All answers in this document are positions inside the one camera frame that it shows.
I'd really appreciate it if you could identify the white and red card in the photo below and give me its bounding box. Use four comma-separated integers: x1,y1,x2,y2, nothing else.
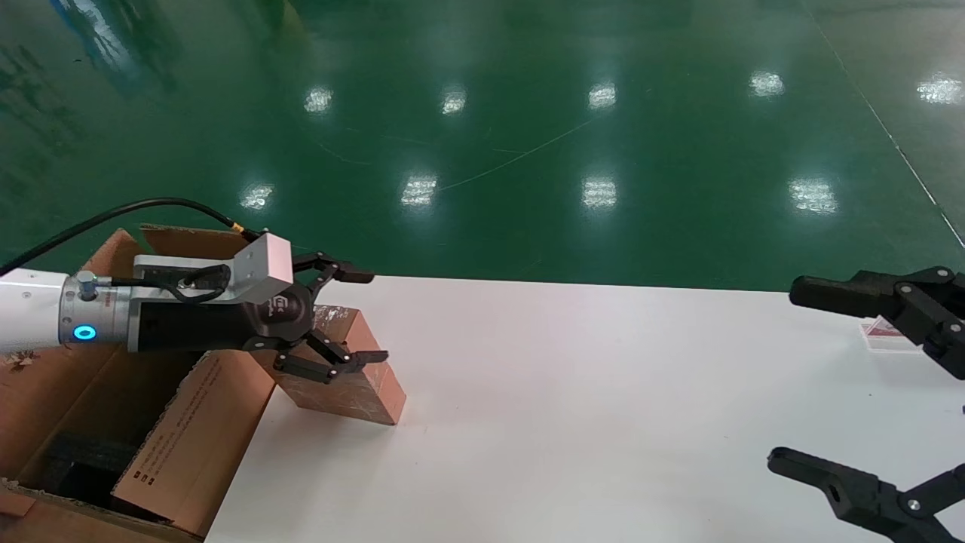
862,318,925,354

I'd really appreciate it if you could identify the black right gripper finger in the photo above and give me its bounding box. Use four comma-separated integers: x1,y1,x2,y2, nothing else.
767,447,965,543
789,266,965,379

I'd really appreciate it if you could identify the black foam insert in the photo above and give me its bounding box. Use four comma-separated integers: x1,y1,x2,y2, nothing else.
41,434,141,508

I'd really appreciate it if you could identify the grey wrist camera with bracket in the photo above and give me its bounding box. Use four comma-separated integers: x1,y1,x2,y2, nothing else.
134,232,293,306

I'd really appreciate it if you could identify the short looped black cable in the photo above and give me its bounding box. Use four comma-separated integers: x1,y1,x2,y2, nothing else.
113,265,231,305

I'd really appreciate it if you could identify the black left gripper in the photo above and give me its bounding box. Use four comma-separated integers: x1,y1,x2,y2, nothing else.
128,251,390,385

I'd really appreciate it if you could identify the long black cable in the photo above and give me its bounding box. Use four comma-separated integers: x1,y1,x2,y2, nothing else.
0,198,265,277

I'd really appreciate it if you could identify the big brown cardboard box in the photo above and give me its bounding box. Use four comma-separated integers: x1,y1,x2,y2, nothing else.
0,224,278,543

